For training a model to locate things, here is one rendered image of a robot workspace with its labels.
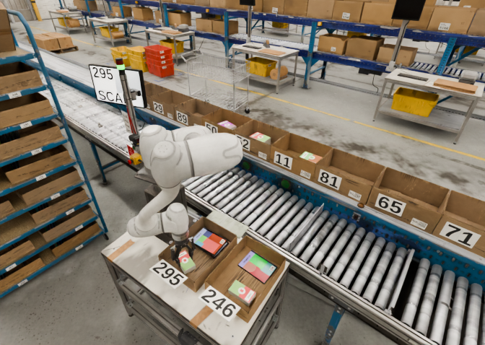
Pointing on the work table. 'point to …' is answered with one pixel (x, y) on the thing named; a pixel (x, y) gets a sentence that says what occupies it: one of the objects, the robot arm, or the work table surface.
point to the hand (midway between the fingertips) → (184, 259)
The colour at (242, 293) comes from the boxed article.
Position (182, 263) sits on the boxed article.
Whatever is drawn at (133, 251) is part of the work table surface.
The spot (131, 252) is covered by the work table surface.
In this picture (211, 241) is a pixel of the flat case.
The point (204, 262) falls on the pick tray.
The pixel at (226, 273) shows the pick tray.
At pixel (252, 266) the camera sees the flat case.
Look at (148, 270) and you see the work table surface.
